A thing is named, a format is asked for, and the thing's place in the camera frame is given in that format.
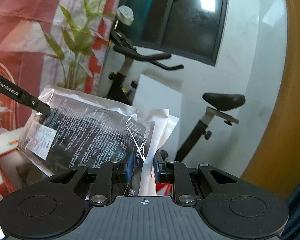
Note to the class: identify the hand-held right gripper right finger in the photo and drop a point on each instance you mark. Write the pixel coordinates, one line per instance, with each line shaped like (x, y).
(157, 168)

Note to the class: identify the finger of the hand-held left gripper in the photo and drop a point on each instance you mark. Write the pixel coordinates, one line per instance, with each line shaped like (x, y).
(22, 96)

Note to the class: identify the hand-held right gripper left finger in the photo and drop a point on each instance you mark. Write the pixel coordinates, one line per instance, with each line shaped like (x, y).
(130, 167)

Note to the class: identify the clear plastic packet black print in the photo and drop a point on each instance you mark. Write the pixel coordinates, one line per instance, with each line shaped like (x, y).
(90, 135)

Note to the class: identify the red cardboard box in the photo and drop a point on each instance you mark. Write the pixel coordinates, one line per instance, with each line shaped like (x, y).
(7, 180)

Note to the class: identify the black exercise bike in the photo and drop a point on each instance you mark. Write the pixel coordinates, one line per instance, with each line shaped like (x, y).
(120, 85)

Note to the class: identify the yellow wooden panel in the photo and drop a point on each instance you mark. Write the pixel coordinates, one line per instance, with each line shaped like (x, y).
(285, 92)

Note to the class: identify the dark window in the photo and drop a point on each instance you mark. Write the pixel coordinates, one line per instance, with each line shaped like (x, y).
(190, 17)

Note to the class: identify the pink printed wall cloth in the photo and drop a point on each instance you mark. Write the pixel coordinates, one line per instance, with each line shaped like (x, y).
(20, 30)

